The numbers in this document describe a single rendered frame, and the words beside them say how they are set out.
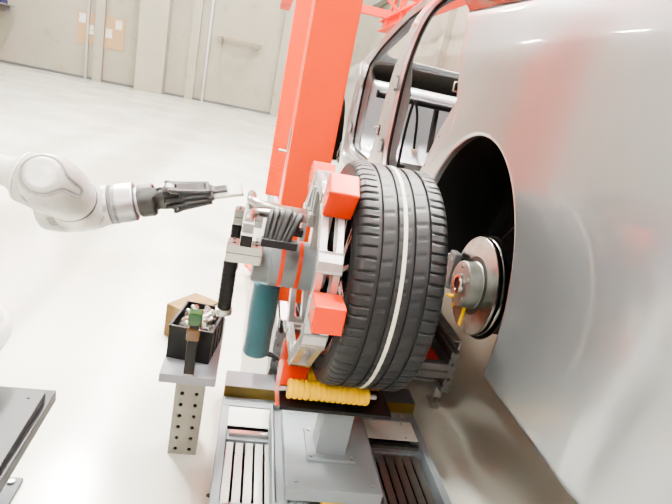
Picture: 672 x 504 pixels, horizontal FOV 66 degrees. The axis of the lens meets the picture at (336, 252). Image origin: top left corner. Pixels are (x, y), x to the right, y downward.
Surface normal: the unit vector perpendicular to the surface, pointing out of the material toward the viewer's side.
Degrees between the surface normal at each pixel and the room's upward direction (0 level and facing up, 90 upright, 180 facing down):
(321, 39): 90
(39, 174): 63
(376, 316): 87
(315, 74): 90
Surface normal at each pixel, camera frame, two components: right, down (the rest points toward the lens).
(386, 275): 0.18, -0.03
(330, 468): 0.20, -0.93
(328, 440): 0.13, 0.32
